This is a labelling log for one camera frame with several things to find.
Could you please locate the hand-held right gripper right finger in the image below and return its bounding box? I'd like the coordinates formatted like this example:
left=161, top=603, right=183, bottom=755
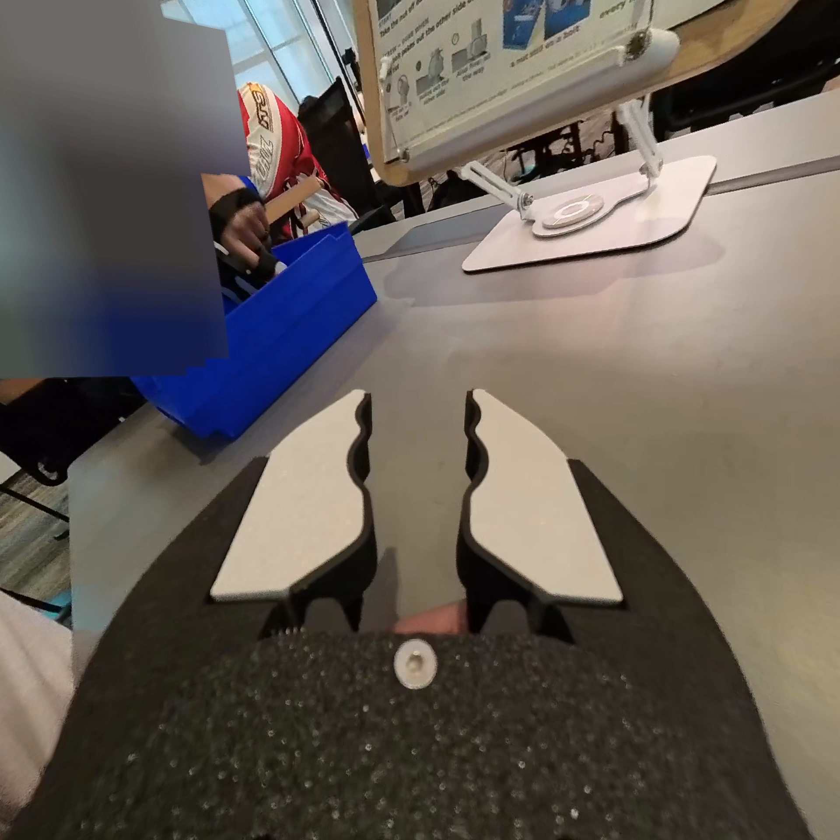
left=457, top=388, right=624, bottom=632

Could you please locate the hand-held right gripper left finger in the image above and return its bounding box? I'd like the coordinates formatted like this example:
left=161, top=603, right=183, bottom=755
left=209, top=388, right=378, bottom=632

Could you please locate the blue plastic bin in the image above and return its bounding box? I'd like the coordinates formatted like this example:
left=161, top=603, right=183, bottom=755
left=130, top=221, right=379, bottom=442

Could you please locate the person's right hand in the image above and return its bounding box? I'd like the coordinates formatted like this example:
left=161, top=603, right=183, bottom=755
left=392, top=602, right=469, bottom=635

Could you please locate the black office chair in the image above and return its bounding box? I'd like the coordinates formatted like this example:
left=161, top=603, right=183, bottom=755
left=297, top=76, right=399, bottom=228
left=0, top=377, right=147, bottom=488

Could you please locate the white t-shirt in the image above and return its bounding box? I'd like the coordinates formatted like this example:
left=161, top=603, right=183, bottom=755
left=0, top=589, right=74, bottom=811

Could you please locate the wooden instruction board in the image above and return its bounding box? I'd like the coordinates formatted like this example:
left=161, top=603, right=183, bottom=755
left=353, top=0, right=805, bottom=189

